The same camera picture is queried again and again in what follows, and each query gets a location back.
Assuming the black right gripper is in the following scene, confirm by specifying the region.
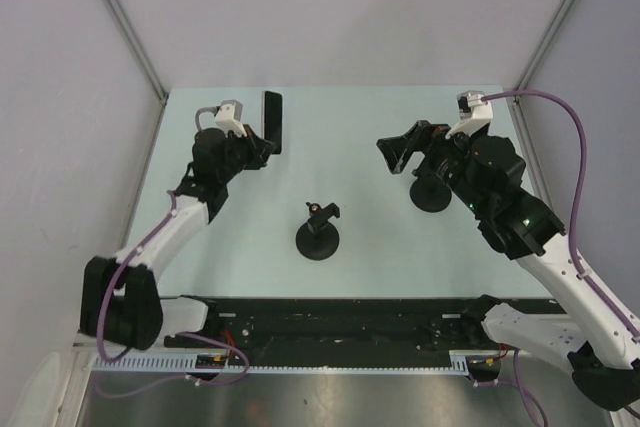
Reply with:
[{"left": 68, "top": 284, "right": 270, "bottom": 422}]
[{"left": 377, "top": 119, "right": 489, "bottom": 215}]

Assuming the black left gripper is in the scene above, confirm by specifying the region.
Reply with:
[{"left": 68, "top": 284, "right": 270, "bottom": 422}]
[{"left": 218, "top": 124, "right": 275, "bottom": 183}]

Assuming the silver white phone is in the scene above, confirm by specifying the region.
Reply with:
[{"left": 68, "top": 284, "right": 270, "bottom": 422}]
[{"left": 263, "top": 91, "right": 283, "bottom": 155}]

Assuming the black stand with ball joint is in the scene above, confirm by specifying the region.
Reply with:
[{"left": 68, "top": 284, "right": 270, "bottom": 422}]
[{"left": 295, "top": 202, "right": 340, "bottom": 261}]

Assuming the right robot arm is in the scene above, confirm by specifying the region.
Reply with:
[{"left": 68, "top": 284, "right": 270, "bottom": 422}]
[{"left": 376, "top": 120, "right": 639, "bottom": 411}]

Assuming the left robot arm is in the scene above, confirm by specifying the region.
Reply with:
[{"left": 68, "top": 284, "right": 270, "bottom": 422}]
[{"left": 79, "top": 128, "right": 281, "bottom": 359}]

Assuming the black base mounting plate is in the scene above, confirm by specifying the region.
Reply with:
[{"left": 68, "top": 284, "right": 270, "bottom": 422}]
[{"left": 162, "top": 294, "right": 571, "bottom": 368}]

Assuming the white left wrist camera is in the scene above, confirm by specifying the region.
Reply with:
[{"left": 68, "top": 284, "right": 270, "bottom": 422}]
[{"left": 215, "top": 100, "right": 247, "bottom": 137}]

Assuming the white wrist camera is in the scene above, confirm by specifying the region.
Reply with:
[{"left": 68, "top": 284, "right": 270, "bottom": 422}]
[
  {"left": 215, "top": 100, "right": 247, "bottom": 137},
  {"left": 445, "top": 91, "right": 493, "bottom": 139}
]

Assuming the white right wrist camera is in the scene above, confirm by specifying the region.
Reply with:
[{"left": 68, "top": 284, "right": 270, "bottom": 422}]
[{"left": 445, "top": 91, "right": 493, "bottom": 139}]

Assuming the aluminium table rail right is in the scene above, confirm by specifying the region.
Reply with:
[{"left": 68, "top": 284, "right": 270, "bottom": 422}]
[{"left": 507, "top": 97, "right": 553, "bottom": 207}]

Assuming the white slotted cable duct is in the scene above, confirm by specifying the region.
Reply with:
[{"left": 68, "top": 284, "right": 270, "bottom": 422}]
[{"left": 92, "top": 351, "right": 501, "bottom": 376}]

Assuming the aluminium frame post right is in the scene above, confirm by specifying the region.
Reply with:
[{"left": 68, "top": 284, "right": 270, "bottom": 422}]
[{"left": 514, "top": 0, "right": 578, "bottom": 90}]

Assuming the aluminium frame post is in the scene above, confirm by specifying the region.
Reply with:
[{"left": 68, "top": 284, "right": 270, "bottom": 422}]
[
  {"left": 514, "top": 0, "right": 578, "bottom": 90},
  {"left": 102, "top": 0, "right": 168, "bottom": 105}
]

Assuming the aluminium frame post left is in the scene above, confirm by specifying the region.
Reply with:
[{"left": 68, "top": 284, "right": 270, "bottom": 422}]
[{"left": 102, "top": 0, "right": 168, "bottom": 105}]

